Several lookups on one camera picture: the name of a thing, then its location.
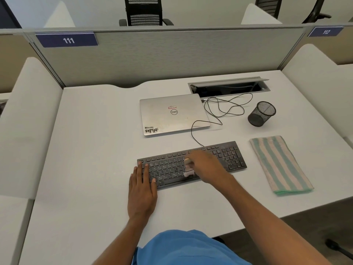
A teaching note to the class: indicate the black computer keyboard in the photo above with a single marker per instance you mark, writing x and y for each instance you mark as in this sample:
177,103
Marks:
171,168

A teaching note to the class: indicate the blue number label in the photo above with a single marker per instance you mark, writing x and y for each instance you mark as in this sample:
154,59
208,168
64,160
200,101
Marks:
67,39
326,31

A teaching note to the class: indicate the person's left forearm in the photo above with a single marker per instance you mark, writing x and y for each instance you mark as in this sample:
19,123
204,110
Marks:
124,242

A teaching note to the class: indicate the person's left thumb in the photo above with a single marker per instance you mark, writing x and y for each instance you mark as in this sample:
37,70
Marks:
154,183

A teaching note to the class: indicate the black mesh office chair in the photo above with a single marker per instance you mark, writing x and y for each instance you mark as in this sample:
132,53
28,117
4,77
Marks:
143,12
269,5

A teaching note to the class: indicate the white curved side divider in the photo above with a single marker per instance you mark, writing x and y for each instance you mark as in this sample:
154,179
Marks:
322,88
258,16
27,126
60,17

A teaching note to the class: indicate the person's blue shirt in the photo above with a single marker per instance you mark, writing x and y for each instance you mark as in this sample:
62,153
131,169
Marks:
187,249

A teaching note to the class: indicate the green striped folded cloth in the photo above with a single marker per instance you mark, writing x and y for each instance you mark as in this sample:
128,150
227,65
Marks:
280,165

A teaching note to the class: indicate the grey desk partition panel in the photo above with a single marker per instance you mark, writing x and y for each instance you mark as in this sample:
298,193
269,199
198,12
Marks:
171,55

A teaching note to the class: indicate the person's left hand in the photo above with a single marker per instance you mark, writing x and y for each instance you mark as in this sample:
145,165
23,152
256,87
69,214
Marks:
142,195

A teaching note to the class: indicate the black mesh pen cup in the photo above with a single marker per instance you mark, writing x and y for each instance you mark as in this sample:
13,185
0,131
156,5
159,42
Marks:
259,117

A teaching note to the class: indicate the person's right hand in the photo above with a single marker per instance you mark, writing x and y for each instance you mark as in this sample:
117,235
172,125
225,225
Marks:
212,169

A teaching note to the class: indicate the person's right forearm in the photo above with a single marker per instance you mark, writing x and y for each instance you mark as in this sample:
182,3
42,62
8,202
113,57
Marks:
264,223

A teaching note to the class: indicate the person's right fingers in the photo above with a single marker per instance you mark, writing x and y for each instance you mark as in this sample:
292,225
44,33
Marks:
200,157

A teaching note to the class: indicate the tan desk partition panel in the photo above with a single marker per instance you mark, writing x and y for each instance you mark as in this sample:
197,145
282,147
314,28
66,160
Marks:
335,49
15,62

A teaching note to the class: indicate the black chair base leg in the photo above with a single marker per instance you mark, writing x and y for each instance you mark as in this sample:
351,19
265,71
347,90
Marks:
337,245

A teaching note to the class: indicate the silver closed laptop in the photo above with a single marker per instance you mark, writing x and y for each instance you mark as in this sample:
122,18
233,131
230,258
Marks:
171,118

